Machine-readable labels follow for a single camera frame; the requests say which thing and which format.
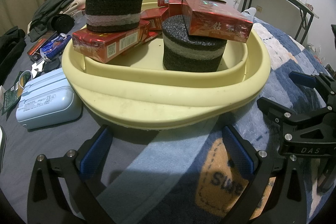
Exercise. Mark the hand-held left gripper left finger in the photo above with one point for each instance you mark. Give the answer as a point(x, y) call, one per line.
point(95, 153)

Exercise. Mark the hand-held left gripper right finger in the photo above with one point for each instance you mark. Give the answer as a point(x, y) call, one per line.
point(237, 153)

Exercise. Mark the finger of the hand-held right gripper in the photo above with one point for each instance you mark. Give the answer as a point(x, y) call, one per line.
point(275, 108)
point(302, 79)

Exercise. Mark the pale yellow plastic basin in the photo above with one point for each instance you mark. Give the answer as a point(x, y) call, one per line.
point(162, 98)

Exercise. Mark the black foam cylinder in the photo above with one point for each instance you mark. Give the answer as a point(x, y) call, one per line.
point(194, 52)
point(113, 10)

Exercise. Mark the white and red plastic bag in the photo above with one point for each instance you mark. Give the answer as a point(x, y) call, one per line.
point(315, 52)

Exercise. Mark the grey bed sheet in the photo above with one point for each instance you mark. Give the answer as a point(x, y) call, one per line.
point(52, 140)

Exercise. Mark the light blue case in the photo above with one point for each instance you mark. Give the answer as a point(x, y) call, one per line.
point(47, 102)

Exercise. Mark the blue checked plush blanket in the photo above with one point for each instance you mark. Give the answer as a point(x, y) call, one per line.
point(168, 161)

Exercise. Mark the black round cap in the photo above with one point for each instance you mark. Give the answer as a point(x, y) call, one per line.
point(52, 65)

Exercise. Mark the green foil packet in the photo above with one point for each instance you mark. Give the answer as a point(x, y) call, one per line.
point(8, 98)
point(22, 80)

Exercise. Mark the blue snack packet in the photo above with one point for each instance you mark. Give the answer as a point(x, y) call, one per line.
point(53, 47)

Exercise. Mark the small dark red box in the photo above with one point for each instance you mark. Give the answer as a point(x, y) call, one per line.
point(38, 48)

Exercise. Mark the black cloth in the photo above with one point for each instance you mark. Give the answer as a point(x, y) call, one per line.
point(10, 43)

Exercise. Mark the dark green clothing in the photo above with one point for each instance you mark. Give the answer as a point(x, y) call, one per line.
point(50, 10)

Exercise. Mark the beige cloth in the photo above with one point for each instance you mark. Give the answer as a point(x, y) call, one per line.
point(76, 2)

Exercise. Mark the black camera lens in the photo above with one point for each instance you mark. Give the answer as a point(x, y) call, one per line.
point(63, 23)

